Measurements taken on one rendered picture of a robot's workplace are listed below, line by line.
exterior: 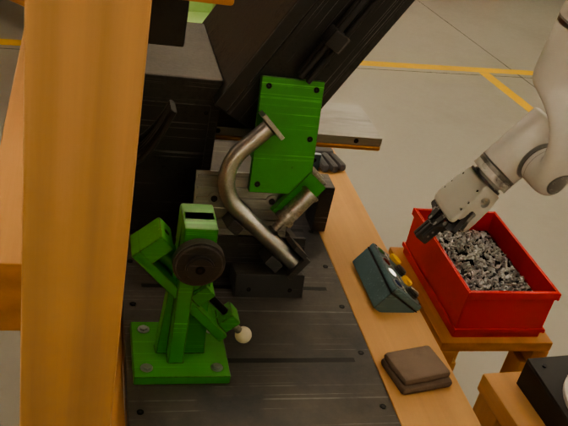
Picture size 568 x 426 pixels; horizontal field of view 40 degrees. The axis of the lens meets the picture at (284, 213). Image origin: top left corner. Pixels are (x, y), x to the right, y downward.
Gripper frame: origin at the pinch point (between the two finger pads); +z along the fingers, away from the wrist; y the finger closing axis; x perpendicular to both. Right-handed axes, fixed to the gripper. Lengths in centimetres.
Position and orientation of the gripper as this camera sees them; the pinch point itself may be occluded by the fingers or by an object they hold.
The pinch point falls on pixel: (426, 232)
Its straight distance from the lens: 156.7
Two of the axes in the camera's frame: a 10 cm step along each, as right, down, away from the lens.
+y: -2.0, -5.4, 8.2
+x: -6.8, -5.2, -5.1
